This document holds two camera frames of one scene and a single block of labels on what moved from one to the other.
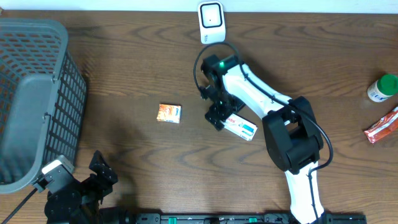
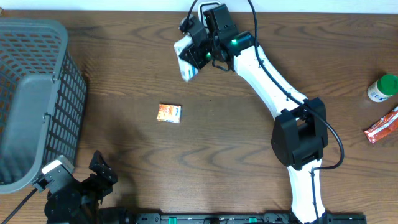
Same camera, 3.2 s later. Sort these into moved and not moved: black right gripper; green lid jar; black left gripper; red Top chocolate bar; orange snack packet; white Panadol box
Moved: white Panadol box; black right gripper
Not moved: red Top chocolate bar; green lid jar; black left gripper; orange snack packet
